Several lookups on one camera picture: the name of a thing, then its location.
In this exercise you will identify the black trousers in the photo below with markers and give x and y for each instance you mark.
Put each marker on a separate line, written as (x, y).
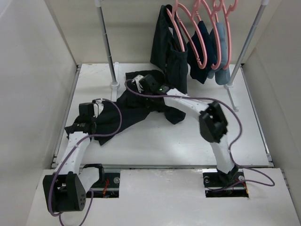
(130, 109)
(166, 53)

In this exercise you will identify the white rack foot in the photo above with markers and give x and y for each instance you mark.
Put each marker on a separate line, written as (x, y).
(232, 97)
(115, 89)

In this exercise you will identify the right rack pole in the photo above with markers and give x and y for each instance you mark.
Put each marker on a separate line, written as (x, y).
(247, 42)

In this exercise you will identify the black trousers on hanger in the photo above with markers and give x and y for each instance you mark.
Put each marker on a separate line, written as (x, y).
(166, 53)

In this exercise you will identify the left white rack foot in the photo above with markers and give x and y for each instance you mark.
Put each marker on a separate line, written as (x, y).
(115, 89)

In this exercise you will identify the right white rack foot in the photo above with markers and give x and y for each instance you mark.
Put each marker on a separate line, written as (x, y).
(232, 97)

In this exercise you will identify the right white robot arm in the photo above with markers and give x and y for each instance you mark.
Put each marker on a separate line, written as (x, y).
(213, 125)

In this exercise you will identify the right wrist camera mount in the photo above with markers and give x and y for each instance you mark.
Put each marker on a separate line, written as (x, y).
(136, 81)

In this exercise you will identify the pink hanger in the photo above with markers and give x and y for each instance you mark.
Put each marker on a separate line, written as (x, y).
(190, 15)
(219, 18)
(172, 16)

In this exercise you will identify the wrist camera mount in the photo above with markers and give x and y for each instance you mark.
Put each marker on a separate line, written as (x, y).
(136, 81)
(98, 107)

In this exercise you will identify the light blue jeans on hanger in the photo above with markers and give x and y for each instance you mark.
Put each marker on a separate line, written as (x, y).
(222, 76)

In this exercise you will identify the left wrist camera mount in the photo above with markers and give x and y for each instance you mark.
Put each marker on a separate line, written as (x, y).
(98, 107)

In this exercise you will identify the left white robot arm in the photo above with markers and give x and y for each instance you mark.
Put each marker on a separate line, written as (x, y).
(66, 189)

